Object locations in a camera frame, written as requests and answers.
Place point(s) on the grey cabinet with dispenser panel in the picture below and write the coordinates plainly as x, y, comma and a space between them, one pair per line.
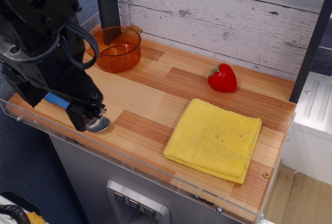
111, 192

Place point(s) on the red toy strawberry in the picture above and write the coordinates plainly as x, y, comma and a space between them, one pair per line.
223, 78

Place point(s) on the yellow cloth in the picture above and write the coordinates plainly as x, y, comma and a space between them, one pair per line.
214, 141

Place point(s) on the dark vertical post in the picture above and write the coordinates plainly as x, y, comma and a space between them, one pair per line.
109, 13
313, 46

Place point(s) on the orange transparent plastic pot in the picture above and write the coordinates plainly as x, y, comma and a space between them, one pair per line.
119, 48

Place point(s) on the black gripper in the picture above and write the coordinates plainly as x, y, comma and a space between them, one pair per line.
60, 73

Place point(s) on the white toy sink unit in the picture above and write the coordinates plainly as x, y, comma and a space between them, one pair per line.
307, 149

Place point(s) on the clear acrylic table guard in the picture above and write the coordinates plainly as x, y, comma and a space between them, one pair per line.
139, 133

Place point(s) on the blue handled metal spoon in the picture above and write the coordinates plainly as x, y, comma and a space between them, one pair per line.
94, 125

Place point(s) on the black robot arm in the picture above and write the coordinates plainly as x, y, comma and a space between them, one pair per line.
42, 26

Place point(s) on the dark vertical post right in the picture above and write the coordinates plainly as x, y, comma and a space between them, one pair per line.
313, 46

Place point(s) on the dark vertical post left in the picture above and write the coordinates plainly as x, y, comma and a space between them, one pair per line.
109, 13

